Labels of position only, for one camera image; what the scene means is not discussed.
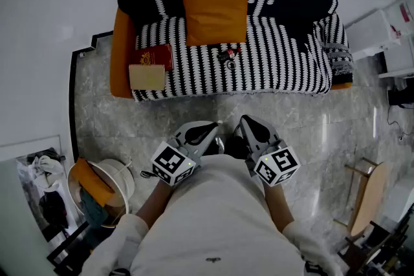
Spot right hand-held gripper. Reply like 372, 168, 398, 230
240, 114, 302, 188

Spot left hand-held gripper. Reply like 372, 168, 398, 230
150, 121, 219, 187

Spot orange cushion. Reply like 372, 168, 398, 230
173, 0, 250, 47

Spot person's right forearm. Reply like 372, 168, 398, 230
263, 183, 296, 232

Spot person's left forearm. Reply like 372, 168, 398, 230
135, 178, 173, 230

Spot black white patterned sofa throw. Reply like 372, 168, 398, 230
116, 0, 354, 104

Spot person's black trousers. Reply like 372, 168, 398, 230
202, 135, 250, 160

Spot beige cardboard box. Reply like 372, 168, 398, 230
128, 63, 167, 91

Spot dark bottle with red label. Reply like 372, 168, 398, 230
216, 47, 243, 63

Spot person's white shirt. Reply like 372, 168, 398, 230
80, 153, 344, 276

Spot red book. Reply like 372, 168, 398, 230
130, 43, 175, 72

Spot white round basket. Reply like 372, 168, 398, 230
67, 158, 135, 228

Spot round wooden stool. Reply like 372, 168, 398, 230
332, 156, 389, 239

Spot teal cloth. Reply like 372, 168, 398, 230
80, 187, 108, 231

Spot black box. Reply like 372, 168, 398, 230
387, 86, 414, 108

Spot white cabinet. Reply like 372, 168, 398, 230
343, 8, 402, 61

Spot white shelf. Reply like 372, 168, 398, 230
377, 41, 414, 79

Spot leaning framed picture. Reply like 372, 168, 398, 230
15, 147, 87, 239

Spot black metal rack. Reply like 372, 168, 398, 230
337, 202, 414, 276

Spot red and white sign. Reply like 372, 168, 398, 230
398, 1, 412, 24

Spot thin black wall cable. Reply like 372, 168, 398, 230
386, 104, 412, 142

